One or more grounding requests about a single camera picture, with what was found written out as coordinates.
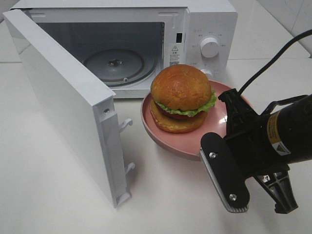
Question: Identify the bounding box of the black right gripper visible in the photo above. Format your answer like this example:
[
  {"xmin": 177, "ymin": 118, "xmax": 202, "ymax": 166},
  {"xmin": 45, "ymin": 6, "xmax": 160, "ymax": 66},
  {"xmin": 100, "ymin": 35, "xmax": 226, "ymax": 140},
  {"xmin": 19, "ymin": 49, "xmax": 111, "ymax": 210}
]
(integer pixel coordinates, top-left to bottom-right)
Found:
[{"xmin": 218, "ymin": 89, "xmax": 298, "ymax": 214}]

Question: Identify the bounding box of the pink round plate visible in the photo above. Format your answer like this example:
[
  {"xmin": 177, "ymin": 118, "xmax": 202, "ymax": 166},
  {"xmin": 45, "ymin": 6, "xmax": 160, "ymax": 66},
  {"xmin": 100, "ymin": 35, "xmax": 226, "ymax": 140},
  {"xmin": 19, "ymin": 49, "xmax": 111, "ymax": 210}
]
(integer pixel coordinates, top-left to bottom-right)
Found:
[{"xmin": 141, "ymin": 93, "xmax": 227, "ymax": 161}]

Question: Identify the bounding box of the burger with lettuce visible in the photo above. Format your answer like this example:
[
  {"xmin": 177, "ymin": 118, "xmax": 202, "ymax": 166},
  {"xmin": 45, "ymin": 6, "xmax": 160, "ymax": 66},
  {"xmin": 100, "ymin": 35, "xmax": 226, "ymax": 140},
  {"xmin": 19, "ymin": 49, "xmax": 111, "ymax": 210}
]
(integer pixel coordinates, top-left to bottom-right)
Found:
[{"xmin": 150, "ymin": 64, "xmax": 216, "ymax": 133}]

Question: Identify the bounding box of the white microwave door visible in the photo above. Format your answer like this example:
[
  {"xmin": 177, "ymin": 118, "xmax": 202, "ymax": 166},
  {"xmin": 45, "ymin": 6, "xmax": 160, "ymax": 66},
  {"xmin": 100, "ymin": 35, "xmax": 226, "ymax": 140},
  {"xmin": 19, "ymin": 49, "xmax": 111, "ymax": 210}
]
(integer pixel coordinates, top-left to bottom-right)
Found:
[{"xmin": 4, "ymin": 10, "xmax": 134, "ymax": 207}]

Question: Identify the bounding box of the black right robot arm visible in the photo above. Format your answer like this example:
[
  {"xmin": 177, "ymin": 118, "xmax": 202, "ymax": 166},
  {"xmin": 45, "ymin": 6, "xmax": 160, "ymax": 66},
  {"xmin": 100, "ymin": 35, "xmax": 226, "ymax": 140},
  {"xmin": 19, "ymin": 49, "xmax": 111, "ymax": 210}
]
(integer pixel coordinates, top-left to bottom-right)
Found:
[{"xmin": 218, "ymin": 89, "xmax": 312, "ymax": 214}]

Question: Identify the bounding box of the lower white microwave knob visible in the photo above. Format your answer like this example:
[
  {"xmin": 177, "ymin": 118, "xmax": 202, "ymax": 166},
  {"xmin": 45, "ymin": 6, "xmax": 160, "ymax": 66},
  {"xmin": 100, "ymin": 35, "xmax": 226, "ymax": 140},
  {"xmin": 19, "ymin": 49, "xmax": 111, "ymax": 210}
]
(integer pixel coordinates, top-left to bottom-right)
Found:
[{"xmin": 201, "ymin": 69, "xmax": 214, "ymax": 79}]

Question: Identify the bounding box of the white microwave knob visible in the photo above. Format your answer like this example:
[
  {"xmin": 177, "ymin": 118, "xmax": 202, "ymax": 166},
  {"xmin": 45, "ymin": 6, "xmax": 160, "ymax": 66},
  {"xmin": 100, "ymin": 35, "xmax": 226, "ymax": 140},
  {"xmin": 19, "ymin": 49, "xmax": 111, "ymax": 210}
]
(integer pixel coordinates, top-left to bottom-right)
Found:
[
  {"xmin": 201, "ymin": 69, "xmax": 214, "ymax": 79},
  {"xmin": 200, "ymin": 37, "xmax": 219, "ymax": 58}
]

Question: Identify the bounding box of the upper white microwave knob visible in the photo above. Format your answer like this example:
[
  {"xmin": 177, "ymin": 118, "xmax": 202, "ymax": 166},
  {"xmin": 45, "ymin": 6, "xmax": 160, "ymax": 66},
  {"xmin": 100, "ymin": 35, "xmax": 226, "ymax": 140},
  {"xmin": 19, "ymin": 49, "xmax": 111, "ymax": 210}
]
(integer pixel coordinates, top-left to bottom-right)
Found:
[{"xmin": 200, "ymin": 37, "xmax": 219, "ymax": 58}]

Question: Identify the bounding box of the white microwave oven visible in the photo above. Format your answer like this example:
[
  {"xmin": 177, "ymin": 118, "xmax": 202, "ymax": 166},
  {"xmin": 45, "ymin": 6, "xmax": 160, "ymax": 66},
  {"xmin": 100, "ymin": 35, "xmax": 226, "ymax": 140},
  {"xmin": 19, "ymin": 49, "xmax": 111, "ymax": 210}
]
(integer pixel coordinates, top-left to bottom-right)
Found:
[{"xmin": 10, "ymin": 0, "xmax": 238, "ymax": 98}]

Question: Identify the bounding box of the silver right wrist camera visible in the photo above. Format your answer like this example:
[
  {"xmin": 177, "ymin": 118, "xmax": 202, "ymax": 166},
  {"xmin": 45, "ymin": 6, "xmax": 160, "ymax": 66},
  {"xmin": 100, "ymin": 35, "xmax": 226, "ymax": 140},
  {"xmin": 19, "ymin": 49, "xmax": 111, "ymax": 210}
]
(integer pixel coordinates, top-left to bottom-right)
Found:
[{"xmin": 199, "ymin": 132, "xmax": 250, "ymax": 214}]

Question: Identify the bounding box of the black camera cable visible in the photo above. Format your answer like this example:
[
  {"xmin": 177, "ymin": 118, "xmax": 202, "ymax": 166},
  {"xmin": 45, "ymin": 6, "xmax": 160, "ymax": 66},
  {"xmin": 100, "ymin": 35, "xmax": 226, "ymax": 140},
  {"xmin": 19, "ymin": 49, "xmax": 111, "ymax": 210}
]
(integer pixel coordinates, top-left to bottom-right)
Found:
[{"xmin": 237, "ymin": 30, "xmax": 312, "ymax": 95}]

